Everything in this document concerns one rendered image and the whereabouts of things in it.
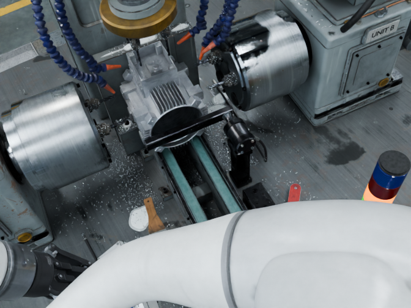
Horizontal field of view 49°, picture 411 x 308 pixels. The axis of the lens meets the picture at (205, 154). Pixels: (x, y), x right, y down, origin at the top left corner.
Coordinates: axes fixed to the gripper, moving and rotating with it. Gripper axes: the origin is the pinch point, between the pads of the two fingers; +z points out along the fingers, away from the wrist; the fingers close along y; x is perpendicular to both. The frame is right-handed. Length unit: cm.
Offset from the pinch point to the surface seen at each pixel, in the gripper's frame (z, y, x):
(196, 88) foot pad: 21, 41, -32
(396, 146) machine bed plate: 71, 14, -64
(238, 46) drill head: 21, 42, -48
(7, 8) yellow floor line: 87, 275, 69
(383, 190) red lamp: 24, -10, -52
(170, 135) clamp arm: 19.7, 33.6, -19.4
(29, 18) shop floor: 93, 256, 59
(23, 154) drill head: -5.6, 38.1, 6.3
